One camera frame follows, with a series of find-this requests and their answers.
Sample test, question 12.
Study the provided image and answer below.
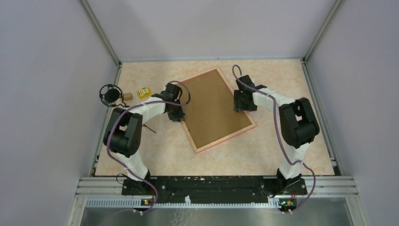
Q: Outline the brown cardboard backing board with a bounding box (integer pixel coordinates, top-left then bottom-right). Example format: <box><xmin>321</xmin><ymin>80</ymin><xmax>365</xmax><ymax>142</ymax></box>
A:
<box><xmin>180</xmin><ymin>70</ymin><xmax>253</xmax><ymax>150</ymax></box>

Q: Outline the pink wooden picture frame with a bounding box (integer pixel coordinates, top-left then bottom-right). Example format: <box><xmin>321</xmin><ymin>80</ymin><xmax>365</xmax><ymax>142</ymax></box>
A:
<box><xmin>173</xmin><ymin>67</ymin><xmax>257</xmax><ymax>154</ymax></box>

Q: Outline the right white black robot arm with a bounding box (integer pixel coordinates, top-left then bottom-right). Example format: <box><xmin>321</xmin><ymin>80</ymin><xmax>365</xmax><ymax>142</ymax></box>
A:
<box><xmin>234</xmin><ymin>75</ymin><xmax>320</xmax><ymax>194</ymax></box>

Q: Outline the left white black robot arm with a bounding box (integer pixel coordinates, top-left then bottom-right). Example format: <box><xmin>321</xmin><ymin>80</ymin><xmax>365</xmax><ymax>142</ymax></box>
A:
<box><xmin>103</xmin><ymin>81</ymin><xmax>189</xmax><ymax>195</ymax></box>

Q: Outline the yellow toy cube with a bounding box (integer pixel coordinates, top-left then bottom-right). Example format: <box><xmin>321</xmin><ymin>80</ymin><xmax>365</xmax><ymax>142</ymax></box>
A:
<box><xmin>137</xmin><ymin>87</ymin><xmax>152</xmax><ymax>99</ymax></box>

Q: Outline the small wooden block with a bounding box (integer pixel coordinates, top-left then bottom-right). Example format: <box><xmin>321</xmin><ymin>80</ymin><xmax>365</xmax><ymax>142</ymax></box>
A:
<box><xmin>123</xmin><ymin>93</ymin><xmax>133</xmax><ymax>101</ymax></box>

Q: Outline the black microphone on tripod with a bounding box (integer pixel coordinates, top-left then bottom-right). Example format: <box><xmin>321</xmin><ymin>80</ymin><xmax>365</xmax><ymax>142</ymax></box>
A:
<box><xmin>99</xmin><ymin>84</ymin><xmax>165</xmax><ymax>139</ymax></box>

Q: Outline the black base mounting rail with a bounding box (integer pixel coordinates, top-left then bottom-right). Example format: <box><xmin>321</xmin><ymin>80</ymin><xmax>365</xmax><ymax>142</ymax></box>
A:
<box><xmin>121</xmin><ymin>176</ymin><xmax>308</xmax><ymax>204</ymax></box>

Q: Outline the white cable duct strip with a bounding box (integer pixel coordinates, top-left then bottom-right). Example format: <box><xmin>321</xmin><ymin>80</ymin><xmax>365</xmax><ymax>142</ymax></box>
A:
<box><xmin>85</xmin><ymin>196</ymin><xmax>281</xmax><ymax>209</ymax></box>

